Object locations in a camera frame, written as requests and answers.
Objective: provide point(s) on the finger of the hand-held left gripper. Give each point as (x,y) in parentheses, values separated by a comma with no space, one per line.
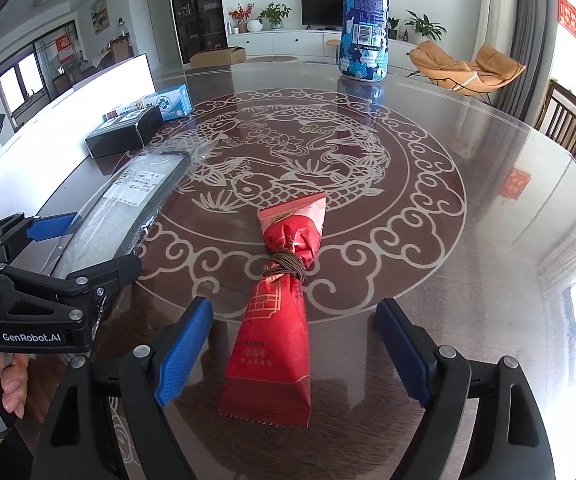
(103,272)
(50,226)

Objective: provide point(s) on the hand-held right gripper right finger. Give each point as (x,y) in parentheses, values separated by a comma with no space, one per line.
(403,350)

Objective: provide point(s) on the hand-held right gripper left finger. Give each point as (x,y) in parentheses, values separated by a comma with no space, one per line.
(183,355)

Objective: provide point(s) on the phone case clear pack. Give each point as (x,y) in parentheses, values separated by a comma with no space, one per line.
(113,210)

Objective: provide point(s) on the red snack packet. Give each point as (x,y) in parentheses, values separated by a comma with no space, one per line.
(268,360)

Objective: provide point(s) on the white storage box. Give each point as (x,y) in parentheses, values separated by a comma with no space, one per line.
(93,95)

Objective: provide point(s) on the brown patterned glass desktop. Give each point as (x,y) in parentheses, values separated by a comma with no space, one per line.
(468,270)

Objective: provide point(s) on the black box white labels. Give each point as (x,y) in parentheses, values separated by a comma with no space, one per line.
(118,142)

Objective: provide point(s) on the glass sliding door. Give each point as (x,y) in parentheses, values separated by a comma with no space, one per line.
(23,75)

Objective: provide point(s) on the blue white medicine box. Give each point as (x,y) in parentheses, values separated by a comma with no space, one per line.
(173,102)

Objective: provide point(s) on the red door decoration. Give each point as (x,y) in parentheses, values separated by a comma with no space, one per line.
(65,49)

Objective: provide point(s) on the wooden dining furniture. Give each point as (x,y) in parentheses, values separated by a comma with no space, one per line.
(118,52)

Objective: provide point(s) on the cardboard box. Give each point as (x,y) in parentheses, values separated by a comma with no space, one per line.
(218,56)

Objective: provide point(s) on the dark glass display cabinet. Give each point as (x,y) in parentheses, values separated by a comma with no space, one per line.
(198,10)

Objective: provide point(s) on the beige floor mat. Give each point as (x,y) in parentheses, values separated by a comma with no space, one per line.
(270,58)

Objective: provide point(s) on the wooden chair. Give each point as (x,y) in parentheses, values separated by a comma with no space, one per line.
(568,120)

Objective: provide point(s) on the red flower arrangement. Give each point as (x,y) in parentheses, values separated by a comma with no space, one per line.
(240,15)

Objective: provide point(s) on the white round vase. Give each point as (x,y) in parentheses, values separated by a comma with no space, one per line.
(254,25)

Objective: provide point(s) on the white television cabinet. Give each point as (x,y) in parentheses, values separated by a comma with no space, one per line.
(278,42)

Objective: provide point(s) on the orange lounge chair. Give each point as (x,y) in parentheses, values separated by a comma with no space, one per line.
(438,62)

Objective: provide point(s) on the green potted plant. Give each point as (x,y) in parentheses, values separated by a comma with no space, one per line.
(274,14)

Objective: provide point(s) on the wooden stool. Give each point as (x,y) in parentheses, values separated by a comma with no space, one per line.
(333,44)

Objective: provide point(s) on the blue camouflage bottle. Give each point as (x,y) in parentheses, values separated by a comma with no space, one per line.
(365,35)

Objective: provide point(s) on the small potted plant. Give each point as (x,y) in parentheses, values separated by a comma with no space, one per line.
(393,27)

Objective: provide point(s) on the large leafy potted plant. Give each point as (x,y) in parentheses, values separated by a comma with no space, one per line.
(423,27)

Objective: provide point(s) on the grey curtain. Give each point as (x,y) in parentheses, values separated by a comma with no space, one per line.
(528,45)

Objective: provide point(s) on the black television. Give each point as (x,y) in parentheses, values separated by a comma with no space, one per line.
(320,7)

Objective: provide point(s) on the covered standing air conditioner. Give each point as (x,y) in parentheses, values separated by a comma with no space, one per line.
(495,10)

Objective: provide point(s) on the framed wall painting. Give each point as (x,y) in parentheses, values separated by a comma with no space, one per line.
(99,15)

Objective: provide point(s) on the red wall decoration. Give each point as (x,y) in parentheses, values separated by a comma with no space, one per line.
(568,17)

